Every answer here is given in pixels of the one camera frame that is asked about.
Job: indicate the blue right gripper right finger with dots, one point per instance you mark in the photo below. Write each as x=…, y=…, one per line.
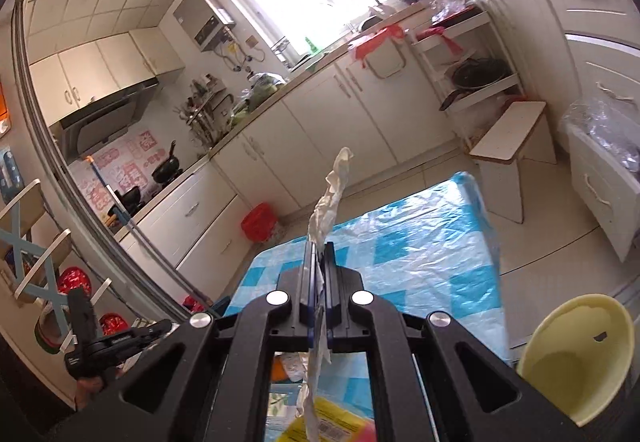
x=333, y=296

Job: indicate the open white drawer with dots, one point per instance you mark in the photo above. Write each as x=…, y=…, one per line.
x=609, y=190

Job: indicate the white wooden stool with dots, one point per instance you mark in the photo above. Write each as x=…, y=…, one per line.
x=522, y=132

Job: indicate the grey range hood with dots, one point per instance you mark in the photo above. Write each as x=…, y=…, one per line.
x=83, y=132

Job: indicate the yellow snack package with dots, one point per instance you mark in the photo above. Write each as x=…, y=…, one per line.
x=337, y=424

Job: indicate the small black pan on stove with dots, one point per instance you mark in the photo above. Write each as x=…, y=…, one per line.
x=131, y=200

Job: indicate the blue white folding rack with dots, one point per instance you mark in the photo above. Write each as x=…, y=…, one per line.
x=34, y=273

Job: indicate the grey water heater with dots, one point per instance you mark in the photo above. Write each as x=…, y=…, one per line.
x=206, y=22

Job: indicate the clear plastic bag in drawer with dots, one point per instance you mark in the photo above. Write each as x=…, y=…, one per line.
x=597, y=119

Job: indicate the red bag trash bin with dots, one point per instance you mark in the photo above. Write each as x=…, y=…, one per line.
x=259, y=224

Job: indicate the blue mop handle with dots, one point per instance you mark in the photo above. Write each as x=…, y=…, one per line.
x=120, y=214

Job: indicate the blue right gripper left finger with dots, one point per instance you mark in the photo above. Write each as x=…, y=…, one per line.
x=309, y=285

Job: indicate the white storage rack shelf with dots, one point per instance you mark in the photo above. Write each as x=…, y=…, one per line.
x=442, y=47

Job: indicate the blue white checkered tablecloth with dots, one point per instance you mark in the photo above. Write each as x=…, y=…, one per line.
x=433, y=250

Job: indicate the black wok on stove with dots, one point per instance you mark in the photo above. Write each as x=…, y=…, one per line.
x=168, y=168

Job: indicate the black frying pan on rack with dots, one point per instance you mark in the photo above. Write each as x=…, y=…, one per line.
x=472, y=75

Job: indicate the white paper strip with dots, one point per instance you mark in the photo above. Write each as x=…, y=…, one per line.
x=319, y=226

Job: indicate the red bag on cabinet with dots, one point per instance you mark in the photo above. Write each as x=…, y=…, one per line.
x=360, y=48

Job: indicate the yellow plastic trash basin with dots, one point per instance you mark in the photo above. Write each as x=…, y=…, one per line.
x=579, y=357

